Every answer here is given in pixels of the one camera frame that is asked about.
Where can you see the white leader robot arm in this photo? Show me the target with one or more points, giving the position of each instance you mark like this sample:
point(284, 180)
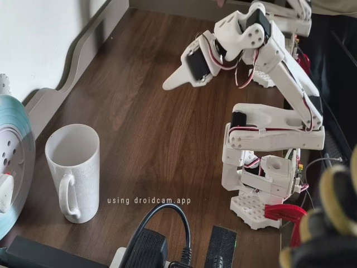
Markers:
point(262, 78)

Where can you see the white follower robot arm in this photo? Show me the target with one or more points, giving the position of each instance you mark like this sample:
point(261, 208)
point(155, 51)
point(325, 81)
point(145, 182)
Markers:
point(279, 139)

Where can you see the person's hand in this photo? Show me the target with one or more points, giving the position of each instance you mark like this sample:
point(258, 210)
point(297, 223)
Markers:
point(220, 2)

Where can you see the red table clamp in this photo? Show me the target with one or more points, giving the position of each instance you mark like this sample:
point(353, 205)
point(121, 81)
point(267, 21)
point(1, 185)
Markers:
point(304, 60)
point(281, 212)

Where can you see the white ceramic mug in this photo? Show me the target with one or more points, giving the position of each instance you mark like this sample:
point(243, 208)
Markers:
point(78, 178)

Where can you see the person's body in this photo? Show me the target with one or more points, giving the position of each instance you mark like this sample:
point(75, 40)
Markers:
point(334, 19)

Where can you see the black monitor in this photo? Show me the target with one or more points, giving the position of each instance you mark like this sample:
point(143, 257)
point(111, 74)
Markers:
point(348, 117)

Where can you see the black power adapter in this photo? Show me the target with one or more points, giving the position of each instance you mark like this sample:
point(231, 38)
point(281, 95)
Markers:
point(145, 248)

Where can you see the black box with green light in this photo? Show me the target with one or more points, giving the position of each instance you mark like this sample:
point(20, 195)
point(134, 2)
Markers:
point(221, 245)

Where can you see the white gear-shaped object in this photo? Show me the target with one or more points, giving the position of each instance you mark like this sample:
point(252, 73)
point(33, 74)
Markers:
point(4, 83)

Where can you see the blurred black yellow object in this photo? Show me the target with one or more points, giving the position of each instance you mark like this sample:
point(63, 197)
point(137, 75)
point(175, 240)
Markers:
point(334, 209)

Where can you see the white power plug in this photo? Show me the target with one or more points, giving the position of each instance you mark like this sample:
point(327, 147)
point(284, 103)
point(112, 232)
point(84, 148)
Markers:
point(6, 192)

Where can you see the flat black device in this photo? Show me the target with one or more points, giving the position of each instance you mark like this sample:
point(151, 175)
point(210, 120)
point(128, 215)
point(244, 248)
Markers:
point(42, 255)

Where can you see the grey wavy furniture frame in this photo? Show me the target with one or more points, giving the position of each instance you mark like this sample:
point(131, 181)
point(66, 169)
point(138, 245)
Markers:
point(83, 44)

